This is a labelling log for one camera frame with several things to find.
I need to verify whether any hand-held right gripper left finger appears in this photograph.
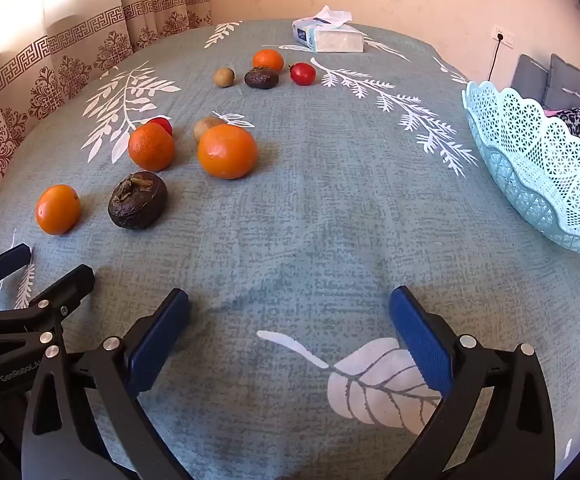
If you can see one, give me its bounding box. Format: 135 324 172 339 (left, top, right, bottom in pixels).
21 288 193 480

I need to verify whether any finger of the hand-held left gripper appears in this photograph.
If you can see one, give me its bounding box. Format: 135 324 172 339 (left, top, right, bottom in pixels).
0 265 95 356
0 243 33 311

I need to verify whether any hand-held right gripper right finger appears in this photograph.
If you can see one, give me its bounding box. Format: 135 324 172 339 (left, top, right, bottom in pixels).
385 286 556 480

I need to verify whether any orange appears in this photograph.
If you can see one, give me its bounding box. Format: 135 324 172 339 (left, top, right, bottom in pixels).
197 124 259 181
253 48 285 74
36 184 82 236
128 122 176 172

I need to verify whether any dark brown wrinkled fruit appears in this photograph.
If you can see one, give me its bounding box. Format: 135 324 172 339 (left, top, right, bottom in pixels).
108 171 169 231
244 67 280 91

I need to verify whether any light blue lattice basket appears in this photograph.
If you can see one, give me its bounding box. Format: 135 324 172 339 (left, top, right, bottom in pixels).
461 80 580 255

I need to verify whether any grey-green leaf print bedsheet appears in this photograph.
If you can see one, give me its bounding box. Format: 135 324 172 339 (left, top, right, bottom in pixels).
0 19 580 480

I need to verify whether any beige patterned curtain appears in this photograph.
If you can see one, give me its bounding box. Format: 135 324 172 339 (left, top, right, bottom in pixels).
0 0 215 241

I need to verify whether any grey cushion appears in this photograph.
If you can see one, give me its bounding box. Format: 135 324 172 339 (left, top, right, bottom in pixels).
512 54 551 106
542 53 580 111

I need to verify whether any white and blue tissue box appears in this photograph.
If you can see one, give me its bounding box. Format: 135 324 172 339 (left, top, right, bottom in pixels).
292 5 365 54

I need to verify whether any black power cable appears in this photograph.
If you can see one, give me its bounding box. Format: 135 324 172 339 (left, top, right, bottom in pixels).
486 37 502 84

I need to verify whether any white wall socket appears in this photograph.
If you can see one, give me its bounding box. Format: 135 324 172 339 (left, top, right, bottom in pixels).
492 25 516 50

